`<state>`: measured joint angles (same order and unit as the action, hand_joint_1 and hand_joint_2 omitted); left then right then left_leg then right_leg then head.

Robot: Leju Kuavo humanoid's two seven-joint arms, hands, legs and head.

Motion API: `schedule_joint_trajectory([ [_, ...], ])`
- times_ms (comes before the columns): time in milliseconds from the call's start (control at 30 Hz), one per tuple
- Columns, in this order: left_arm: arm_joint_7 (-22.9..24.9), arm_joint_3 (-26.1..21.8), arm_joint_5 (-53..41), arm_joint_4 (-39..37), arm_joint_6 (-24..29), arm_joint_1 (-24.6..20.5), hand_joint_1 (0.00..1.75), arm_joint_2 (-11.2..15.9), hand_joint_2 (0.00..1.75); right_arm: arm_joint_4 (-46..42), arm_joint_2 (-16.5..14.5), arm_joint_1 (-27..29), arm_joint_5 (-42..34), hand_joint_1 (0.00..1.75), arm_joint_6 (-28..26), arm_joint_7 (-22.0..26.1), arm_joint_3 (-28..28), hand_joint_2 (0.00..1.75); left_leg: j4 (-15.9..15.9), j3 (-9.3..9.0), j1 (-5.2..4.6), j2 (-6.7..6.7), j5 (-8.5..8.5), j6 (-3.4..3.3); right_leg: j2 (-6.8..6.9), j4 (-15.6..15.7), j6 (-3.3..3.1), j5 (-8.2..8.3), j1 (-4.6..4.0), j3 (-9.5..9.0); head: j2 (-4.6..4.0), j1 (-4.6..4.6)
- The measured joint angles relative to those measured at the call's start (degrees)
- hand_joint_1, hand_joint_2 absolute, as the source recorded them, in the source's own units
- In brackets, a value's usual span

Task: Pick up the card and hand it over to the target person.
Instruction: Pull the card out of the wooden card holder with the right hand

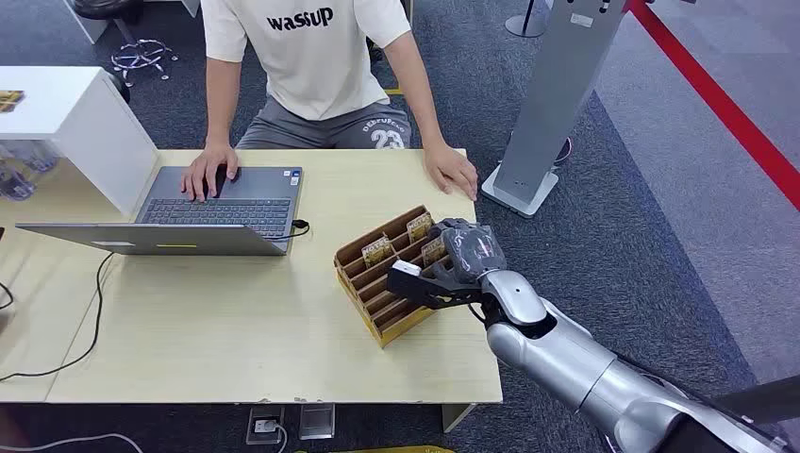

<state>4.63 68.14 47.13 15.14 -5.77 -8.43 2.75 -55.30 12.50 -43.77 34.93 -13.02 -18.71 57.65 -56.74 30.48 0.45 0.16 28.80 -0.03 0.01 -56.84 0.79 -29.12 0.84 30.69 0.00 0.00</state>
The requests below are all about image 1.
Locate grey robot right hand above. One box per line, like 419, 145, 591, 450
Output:
427, 218, 508, 287

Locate brown printed card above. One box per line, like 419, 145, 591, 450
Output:
420, 237, 447, 269
407, 211, 434, 244
360, 234, 396, 269

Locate person's left hand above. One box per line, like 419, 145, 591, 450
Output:
423, 143, 480, 202

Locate person's hand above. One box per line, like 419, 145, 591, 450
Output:
181, 143, 241, 203
423, 143, 480, 202

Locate brown slotted card holder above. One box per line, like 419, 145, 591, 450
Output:
332, 205, 453, 349

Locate person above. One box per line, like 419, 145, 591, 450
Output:
181, 0, 480, 203

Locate person's right hand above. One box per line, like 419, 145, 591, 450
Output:
181, 143, 241, 203

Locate grey standing kiosk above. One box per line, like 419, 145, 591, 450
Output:
480, 0, 630, 219

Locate white table leg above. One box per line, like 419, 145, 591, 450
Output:
441, 403, 477, 434

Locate metal floor plate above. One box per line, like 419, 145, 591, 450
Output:
297, 403, 337, 442

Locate round grey stand base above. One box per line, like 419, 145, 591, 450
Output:
504, 0, 553, 40

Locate grey laptop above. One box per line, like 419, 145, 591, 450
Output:
15, 165, 305, 258

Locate floor socket box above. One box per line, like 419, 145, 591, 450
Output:
245, 405, 286, 446

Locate dark grey robot body panel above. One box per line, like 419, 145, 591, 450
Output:
710, 374, 800, 428

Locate office chair with chrome base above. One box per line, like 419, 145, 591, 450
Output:
71, 0, 180, 89

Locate white shelf box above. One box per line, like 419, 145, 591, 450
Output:
0, 65, 161, 221

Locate clear plastic bottles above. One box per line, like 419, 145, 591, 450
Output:
0, 140, 62, 203

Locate black laptop plug cable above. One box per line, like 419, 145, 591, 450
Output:
264, 218, 312, 243

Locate long black cable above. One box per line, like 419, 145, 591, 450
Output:
0, 251, 116, 384

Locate white cable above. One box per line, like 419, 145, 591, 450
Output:
0, 432, 145, 453

